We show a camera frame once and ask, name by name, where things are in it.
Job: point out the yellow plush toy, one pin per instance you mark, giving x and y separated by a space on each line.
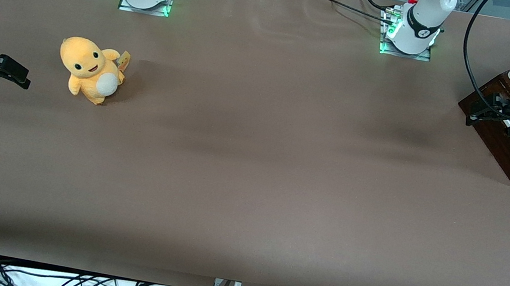
89 70

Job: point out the yellow paper plush tag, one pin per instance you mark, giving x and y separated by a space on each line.
123 61

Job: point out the brown table cover sheet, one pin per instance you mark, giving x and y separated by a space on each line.
252 163

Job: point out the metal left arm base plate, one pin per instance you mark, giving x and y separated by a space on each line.
424 57

